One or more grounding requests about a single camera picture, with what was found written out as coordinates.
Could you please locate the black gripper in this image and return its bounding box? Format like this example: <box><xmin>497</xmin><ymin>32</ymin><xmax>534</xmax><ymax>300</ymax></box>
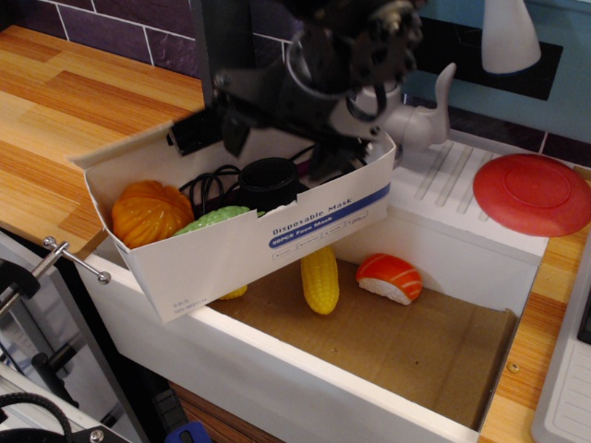
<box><xmin>213</xmin><ymin>62</ymin><xmax>383</xmax><ymax>181</ymax></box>

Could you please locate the white face mask box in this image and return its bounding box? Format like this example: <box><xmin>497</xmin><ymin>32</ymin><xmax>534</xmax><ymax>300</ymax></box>
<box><xmin>73</xmin><ymin>124</ymin><xmax>397</xmax><ymax>322</ymax></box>

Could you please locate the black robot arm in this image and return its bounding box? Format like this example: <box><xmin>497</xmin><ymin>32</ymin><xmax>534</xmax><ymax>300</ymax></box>
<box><xmin>207</xmin><ymin>1</ymin><xmax>423</xmax><ymax>178</ymax></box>

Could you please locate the black round cup device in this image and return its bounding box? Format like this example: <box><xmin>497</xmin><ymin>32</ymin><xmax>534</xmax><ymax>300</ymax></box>
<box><xmin>237</xmin><ymin>157</ymin><xmax>308</xmax><ymax>212</ymax></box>

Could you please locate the black tape patch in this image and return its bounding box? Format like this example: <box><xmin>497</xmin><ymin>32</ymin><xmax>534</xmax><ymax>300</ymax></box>
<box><xmin>166</xmin><ymin>109</ymin><xmax>223</xmax><ymax>156</ymax></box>

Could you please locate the green toy vegetable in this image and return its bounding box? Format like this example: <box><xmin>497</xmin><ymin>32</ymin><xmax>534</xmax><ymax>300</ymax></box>
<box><xmin>174</xmin><ymin>205</ymin><xmax>251</xmax><ymax>236</ymax></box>

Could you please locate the grey toy faucet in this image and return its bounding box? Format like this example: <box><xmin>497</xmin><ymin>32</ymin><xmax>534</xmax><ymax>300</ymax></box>
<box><xmin>378</xmin><ymin>63</ymin><xmax>457</xmax><ymax>150</ymax></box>

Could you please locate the yellow toy corn cob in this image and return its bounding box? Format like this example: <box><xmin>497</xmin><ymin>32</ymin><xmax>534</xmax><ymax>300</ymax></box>
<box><xmin>300</xmin><ymin>246</ymin><xmax>340</xmax><ymax>316</ymax></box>

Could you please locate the orange toy pumpkin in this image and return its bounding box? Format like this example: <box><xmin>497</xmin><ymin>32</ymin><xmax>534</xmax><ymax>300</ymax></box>
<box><xmin>111</xmin><ymin>180</ymin><xmax>194</xmax><ymax>249</ymax></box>

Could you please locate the salmon sushi toy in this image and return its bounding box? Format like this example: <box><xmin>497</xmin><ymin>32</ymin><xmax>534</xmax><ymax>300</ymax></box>
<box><xmin>356</xmin><ymin>253</ymin><xmax>423</xmax><ymax>305</ymax></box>

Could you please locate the white toy sink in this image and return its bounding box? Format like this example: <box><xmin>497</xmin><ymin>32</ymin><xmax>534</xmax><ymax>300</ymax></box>
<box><xmin>87</xmin><ymin>141</ymin><xmax>548</xmax><ymax>442</ymax></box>

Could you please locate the white cone lamp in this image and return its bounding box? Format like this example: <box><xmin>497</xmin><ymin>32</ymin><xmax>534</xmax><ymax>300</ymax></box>
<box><xmin>481</xmin><ymin>0</ymin><xmax>541</xmax><ymax>75</ymax></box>

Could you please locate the red plastic plate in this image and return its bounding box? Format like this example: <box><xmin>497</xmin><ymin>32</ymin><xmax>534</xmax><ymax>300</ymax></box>
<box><xmin>473</xmin><ymin>154</ymin><xmax>590</xmax><ymax>237</ymax></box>

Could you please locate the metal table clamp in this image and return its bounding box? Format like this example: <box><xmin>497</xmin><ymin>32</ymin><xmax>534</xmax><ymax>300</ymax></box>
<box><xmin>1</xmin><ymin>236</ymin><xmax>111</xmax><ymax>317</ymax></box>

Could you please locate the white appliance at right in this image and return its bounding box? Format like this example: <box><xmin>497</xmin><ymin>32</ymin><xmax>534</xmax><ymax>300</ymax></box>
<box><xmin>531</xmin><ymin>259</ymin><xmax>590</xmax><ymax>442</ymax></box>

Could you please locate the blue clamp handle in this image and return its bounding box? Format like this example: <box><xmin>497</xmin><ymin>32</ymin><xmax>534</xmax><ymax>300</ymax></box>
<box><xmin>156</xmin><ymin>389</ymin><xmax>204</xmax><ymax>443</ymax></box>

